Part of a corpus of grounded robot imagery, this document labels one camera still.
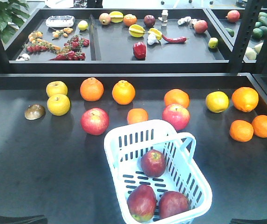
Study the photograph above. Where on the red apple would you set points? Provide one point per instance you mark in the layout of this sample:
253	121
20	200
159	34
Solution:
172	203
177	116
142	203
153	163
95	121

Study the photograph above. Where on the light blue plastic basket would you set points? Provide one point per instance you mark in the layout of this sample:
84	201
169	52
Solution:
124	147

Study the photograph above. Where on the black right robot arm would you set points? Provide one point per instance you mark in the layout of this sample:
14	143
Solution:
248	221

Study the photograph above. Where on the small orange centre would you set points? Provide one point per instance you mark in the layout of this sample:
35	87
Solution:
137	115

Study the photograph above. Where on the knobbed orange right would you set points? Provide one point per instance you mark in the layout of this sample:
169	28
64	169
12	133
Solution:
123	92

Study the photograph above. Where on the knobbed orange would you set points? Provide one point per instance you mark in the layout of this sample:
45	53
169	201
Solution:
91	89
123	92

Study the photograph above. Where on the large orange behind apple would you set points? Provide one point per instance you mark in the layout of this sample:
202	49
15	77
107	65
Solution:
177	96

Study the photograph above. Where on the knobbed orange left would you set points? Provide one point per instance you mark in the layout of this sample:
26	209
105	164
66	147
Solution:
91	89

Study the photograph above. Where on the red bell pepper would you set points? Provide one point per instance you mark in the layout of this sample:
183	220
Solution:
139	50

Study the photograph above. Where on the black rear display tray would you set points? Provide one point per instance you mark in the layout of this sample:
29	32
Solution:
111	46

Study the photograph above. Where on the yellow pear front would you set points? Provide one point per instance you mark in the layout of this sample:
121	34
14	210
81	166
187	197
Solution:
58	104

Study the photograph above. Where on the yellow pear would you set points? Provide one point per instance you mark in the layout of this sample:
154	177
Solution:
56	87
58	104

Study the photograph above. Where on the garlic bulb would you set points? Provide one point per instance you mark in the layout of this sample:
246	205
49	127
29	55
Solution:
152	39

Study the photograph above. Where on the yellow starfruit small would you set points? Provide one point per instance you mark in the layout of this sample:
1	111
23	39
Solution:
156	32

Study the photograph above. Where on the yellow starfruit large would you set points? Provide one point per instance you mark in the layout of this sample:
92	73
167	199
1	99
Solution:
136	30

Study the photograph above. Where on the yellow pear rear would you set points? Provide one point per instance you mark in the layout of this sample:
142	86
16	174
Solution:
56	87

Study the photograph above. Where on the yellow round citrus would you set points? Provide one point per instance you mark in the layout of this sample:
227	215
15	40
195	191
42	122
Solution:
217	101

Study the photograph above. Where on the red chili pepper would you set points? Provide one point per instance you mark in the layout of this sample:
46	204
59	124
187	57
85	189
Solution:
175	40

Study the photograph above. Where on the cherry tomato vines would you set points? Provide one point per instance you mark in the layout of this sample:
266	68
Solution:
70	51

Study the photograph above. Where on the persimmon orange rear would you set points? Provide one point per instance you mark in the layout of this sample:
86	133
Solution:
129	19

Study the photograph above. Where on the dark purple plum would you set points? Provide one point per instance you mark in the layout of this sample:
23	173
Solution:
149	20

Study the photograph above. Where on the starfruit rear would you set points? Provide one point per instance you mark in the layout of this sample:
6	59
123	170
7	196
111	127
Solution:
116	16

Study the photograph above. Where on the black wooden fruit display table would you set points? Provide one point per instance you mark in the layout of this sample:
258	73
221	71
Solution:
50	166

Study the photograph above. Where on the small yellow lemon rear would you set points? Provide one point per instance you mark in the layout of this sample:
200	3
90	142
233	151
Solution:
83	25

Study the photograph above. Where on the small green lemon rear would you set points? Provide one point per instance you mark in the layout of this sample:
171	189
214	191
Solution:
213	43

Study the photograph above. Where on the red pomegranate rear tray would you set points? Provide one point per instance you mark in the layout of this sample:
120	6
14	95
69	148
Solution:
200	26

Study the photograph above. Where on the small orange right pair left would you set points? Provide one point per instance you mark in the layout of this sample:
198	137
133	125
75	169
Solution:
241	130

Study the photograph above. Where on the small orange pair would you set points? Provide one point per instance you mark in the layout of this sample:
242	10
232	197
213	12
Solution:
241	130
259	124

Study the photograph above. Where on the large orange far right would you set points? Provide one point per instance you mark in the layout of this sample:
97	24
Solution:
245	99

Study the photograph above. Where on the white plastic box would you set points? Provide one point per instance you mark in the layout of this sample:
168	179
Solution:
60	21

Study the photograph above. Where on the black rear right tray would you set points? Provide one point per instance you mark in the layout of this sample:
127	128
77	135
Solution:
231	29

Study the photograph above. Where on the pale green pear rear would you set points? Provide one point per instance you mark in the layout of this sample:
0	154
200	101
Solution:
251	53

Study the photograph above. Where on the red peach rear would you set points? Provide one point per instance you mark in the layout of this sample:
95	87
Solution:
233	16

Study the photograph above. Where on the avocado pile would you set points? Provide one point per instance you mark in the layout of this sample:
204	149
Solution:
260	28

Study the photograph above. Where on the potted green plant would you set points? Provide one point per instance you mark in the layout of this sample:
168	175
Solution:
13	14

